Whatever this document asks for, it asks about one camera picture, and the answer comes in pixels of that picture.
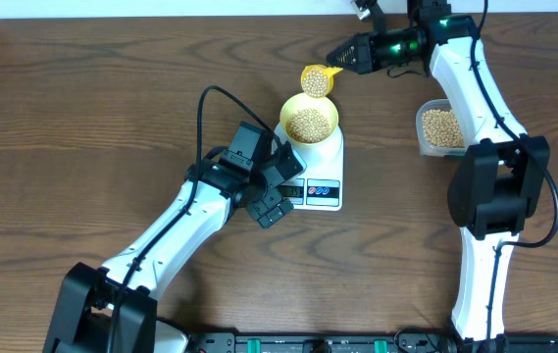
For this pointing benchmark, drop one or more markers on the soybeans in bowl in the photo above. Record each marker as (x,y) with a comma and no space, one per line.
(308,126)

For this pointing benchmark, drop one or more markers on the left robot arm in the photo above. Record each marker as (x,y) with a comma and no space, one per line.
(113,308)

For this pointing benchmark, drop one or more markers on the white digital kitchen scale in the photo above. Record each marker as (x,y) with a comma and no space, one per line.
(320,186)

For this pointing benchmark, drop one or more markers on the clear plastic container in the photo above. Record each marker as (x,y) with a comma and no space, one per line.
(426,148)

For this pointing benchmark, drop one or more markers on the soybeans in container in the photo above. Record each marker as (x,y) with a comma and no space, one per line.
(441,128)

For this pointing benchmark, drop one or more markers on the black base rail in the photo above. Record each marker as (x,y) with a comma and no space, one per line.
(406,340)

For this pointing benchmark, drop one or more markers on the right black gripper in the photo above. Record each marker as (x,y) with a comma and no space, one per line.
(365,63)

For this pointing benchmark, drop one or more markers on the soybeans in scoop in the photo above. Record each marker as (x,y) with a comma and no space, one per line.
(315,84)

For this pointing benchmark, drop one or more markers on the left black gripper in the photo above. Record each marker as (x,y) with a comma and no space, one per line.
(262,210)

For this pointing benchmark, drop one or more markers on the pale yellow bowl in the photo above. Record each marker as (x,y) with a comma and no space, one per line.
(303,101)

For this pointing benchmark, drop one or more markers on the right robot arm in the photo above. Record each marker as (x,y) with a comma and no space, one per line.
(497,185)

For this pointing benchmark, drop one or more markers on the yellow measuring scoop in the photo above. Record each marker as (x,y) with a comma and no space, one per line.
(330,72)

